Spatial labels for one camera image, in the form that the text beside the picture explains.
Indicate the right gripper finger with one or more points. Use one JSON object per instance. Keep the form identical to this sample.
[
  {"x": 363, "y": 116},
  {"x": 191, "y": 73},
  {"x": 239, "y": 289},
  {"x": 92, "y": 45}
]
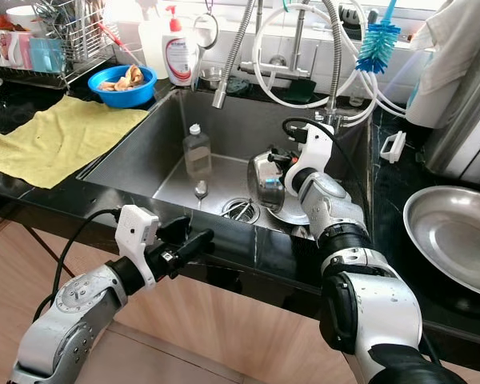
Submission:
[
  {"x": 274, "y": 158},
  {"x": 276, "y": 180}
]

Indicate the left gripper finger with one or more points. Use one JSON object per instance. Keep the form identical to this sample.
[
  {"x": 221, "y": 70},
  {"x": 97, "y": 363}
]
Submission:
[
  {"x": 196, "y": 248},
  {"x": 173, "y": 230}
]

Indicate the deep steel bowl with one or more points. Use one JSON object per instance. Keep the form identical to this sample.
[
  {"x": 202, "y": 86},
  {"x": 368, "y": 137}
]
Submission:
[{"x": 264, "y": 184}]

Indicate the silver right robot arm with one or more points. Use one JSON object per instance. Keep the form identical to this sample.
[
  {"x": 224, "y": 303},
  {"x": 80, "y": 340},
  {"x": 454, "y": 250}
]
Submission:
[{"x": 384, "y": 312}]

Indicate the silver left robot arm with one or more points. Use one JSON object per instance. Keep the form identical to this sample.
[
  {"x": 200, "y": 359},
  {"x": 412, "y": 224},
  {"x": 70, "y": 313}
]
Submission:
[{"x": 72, "y": 304}]

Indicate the steel drain strainer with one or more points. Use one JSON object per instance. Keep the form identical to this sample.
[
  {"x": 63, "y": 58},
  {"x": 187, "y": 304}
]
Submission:
[{"x": 242, "y": 209}]

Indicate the small clear cap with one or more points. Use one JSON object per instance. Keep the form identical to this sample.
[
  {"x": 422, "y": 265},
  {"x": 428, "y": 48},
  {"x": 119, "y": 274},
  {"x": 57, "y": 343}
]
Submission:
[{"x": 200, "y": 190}]

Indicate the stainless steel sink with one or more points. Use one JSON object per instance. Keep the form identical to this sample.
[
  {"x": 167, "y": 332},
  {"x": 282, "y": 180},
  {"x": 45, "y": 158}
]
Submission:
[{"x": 232, "y": 124}]

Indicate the dark green sponge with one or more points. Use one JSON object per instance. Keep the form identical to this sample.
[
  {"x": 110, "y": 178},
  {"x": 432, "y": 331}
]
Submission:
[{"x": 299, "y": 90}]

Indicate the clear plastic bottle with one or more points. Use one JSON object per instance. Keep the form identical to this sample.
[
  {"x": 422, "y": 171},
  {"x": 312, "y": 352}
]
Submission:
[{"x": 197, "y": 156}]

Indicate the chrome spring faucet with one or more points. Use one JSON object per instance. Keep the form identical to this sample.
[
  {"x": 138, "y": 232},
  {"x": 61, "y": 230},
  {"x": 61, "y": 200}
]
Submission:
[{"x": 230, "y": 68}]

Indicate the small steel cup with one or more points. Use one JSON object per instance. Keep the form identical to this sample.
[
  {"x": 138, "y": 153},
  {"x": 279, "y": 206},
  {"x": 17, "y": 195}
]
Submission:
[{"x": 212, "y": 77}]

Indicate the small white plastic clip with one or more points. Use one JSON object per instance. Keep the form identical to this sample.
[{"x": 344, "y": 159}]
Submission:
[{"x": 394, "y": 147}]

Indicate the wooden base cabinet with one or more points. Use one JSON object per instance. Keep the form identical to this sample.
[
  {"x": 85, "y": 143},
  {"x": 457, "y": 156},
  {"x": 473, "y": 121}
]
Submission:
[{"x": 256, "y": 336}]

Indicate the white soap pump bottle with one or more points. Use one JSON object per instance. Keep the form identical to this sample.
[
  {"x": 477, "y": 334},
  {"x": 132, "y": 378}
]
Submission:
[{"x": 180, "y": 60}]

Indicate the blue plastic bowl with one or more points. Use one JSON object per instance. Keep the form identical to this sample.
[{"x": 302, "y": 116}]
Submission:
[{"x": 140, "y": 96}]

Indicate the yellow cloth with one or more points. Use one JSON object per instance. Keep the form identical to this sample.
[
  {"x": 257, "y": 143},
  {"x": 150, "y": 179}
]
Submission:
[{"x": 64, "y": 140}]

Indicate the round mesh strainer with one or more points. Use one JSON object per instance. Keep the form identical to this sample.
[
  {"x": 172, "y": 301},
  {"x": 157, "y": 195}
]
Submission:
[{"x": 205, "y": 32}]

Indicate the blue bottle brush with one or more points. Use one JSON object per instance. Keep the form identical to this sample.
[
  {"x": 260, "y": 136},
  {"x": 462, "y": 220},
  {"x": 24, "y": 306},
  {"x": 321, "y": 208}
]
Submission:
[{"x": 378, "y": 44}]

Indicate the brown food scraps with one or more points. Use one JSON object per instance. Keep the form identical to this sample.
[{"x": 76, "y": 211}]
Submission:
[{"x": 128, "y": 78}]

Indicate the white spray bottle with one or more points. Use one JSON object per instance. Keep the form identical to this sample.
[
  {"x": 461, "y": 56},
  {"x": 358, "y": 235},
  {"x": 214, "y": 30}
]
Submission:
[{"x": 152, "y": 44}]

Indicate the large steel plate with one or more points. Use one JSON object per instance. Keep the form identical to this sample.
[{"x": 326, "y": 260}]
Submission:
[{"x": 456, "y": 232}]

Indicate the brushed steel appliance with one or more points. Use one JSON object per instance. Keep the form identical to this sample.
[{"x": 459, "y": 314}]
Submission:
[{"x": 464, "y": 120}]

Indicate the white hanging towel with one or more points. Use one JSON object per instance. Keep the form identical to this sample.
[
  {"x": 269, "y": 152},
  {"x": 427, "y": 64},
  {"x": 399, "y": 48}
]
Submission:
[{"x": 448, "y": 56}]

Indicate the light blue cup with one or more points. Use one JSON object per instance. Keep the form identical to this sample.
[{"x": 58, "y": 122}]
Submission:
[{"x": 46, "y": 56}]

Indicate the pink cup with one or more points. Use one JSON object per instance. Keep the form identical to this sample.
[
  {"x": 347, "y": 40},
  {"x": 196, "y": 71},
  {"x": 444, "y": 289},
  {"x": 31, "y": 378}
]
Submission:
[{"x": 25, "y": 52}]

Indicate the white ceramic bowl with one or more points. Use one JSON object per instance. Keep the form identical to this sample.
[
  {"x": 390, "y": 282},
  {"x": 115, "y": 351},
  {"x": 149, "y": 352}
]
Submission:
[{"x": 22, "y": 18}]

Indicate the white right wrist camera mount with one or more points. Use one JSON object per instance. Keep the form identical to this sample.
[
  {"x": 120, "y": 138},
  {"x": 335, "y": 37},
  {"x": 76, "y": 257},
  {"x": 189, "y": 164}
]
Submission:
[{"x": 316, "y": 148}]

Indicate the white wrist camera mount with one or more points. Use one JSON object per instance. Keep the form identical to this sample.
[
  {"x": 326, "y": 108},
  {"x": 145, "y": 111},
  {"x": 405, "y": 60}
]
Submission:
[
  {"x": 316, "y": 148},
  {"x": 136, "y": 232}
]

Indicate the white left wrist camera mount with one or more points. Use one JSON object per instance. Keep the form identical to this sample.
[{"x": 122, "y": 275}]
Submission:
[{"x": 136, "y": 232}]

